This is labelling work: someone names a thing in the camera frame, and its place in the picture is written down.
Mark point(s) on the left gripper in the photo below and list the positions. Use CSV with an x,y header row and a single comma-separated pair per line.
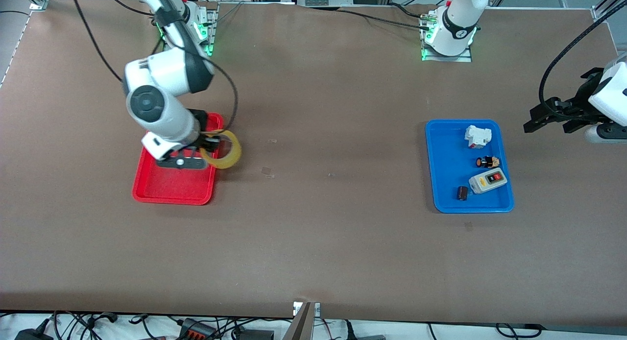
x,y
584,99

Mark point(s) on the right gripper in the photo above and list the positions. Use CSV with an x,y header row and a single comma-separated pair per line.
x,y
200,118

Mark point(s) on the yellow clear tape roll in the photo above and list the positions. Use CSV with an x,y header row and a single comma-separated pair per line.
x,y
234,156

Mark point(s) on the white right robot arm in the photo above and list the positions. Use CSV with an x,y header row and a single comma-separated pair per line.
x,y
166,75

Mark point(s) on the small clear tape scrap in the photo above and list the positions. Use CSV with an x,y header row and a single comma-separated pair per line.
x,y
267,172

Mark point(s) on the red plastic tray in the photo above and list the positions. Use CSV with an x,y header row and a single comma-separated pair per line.
x,y
171,185

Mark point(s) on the white circuit breaker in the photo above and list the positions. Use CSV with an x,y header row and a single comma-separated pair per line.
x,y
477,135

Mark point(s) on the black orange push button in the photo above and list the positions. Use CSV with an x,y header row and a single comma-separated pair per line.
x,y
487,162

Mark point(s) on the small black block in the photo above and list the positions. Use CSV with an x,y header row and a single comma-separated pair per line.
x,y
462,193

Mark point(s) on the blue plastic tray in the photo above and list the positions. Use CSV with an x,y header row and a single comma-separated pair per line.
x,y
450,193

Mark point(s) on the orange black connector block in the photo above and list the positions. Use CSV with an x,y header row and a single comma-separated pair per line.
x,y
196,330

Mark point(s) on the black power adapter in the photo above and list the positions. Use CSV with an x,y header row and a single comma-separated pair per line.
x,y
32,334

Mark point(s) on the black left camera bracket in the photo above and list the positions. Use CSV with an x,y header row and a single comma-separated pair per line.
x,y
590,85

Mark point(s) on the grey two-button switch box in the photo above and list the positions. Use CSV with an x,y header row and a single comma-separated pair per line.
x,y
487,181

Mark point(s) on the silver corner bracket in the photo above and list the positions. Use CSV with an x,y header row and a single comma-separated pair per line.
x,y
38,5
599,12

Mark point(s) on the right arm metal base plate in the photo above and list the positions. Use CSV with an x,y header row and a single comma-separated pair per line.
x,y
211,31

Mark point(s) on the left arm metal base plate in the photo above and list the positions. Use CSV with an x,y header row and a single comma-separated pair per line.
x,y
446,58

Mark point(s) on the white metal bracket plate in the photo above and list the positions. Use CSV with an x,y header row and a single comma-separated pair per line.
x,y
296,308

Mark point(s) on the aluminium profile post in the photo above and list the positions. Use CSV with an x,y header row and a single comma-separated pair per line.
x,y
300,325

